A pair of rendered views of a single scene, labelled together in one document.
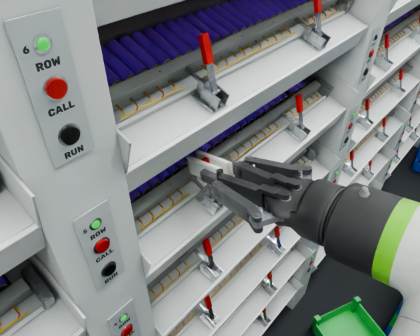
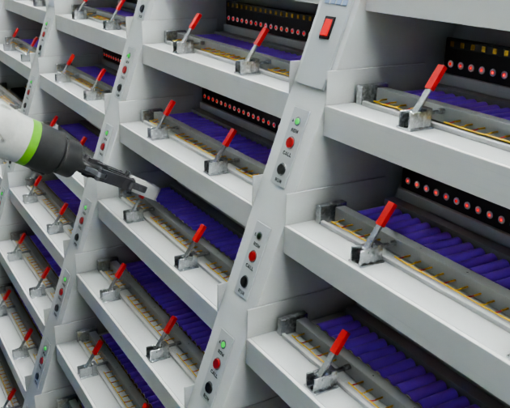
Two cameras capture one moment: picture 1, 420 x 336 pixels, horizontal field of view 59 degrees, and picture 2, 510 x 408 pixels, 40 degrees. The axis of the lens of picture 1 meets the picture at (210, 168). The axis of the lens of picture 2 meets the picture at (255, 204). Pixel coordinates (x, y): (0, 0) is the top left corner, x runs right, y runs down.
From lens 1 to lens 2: 172 cm
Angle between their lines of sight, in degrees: 93
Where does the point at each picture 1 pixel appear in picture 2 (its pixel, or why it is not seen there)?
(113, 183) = (116, 122)
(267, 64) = (189, 155)
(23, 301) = not seen: hidden behind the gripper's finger
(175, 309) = (92, 282)
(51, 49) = (129, 58)
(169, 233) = (120, 207)
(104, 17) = (145, 61)
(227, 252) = (120, 309)
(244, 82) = (172, 146)
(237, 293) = (99, 397)
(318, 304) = not seen: outside the picture
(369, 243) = not seen: hidden behind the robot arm
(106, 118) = (126, 92)
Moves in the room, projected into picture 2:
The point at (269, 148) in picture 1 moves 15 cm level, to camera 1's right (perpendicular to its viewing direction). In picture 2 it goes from (172, 249) to (142, 262)
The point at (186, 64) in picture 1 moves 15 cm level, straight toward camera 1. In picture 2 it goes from (179, 125) to (116, 103)
